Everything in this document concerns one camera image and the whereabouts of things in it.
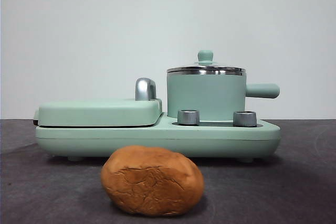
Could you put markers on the mint green breakfast maker base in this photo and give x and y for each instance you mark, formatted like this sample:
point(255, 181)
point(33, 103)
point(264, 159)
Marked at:
point(157, 140)

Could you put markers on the glass pot lid green knob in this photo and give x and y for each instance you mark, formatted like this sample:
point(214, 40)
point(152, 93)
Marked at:
point(206, 55)

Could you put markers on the mint green griddle lid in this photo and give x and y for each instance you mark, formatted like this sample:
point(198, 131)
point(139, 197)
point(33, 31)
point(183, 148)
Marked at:
point(97, 112)

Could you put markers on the silver control knob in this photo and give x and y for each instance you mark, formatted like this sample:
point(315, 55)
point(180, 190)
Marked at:
point(244, 119)
point(188, 117)

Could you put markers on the brown potato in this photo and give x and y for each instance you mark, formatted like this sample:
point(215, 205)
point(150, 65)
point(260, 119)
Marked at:
point(152, 179)

